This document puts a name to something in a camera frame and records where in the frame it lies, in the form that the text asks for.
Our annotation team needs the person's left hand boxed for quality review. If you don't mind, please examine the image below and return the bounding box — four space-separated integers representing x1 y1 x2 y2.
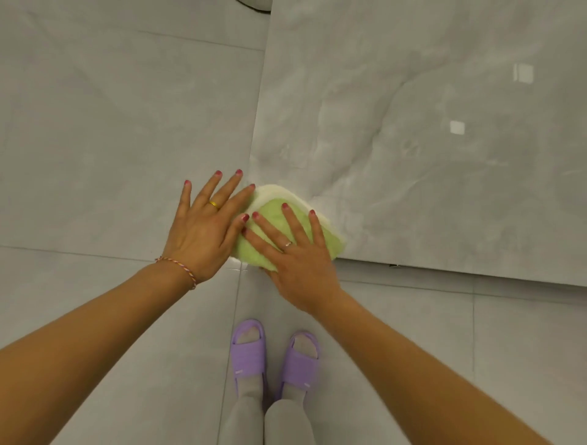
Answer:
157 170 256 286

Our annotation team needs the braided string bracelet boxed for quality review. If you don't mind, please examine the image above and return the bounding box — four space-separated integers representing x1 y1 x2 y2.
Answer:
154 256 199 291

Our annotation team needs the green and white cleaning cloth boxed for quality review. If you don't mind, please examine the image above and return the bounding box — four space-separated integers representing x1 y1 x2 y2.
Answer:
231 184 348 272

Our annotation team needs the person's left forearm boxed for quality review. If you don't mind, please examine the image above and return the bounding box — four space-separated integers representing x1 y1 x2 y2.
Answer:
0 262 197 445

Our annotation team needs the purple slipper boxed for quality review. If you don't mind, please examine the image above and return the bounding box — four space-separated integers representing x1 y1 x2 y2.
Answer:
274 331 321 403
230 319 267 400

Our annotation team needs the person's right hand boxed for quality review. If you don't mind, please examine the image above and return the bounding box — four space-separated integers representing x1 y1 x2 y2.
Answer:
241 204 344 315

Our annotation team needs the person's leg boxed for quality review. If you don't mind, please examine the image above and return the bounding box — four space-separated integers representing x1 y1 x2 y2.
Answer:
228 331 266 445
264 337 319 445

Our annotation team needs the person's left leg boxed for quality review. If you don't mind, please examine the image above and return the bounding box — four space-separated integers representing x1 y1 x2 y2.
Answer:
228 331 266 445

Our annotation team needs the person's right forearm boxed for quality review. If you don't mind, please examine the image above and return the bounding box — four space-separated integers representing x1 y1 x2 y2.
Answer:
300 287 566 445

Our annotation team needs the person's right leg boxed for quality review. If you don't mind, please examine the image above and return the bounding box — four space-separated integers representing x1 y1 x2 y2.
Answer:
264 337 319 445

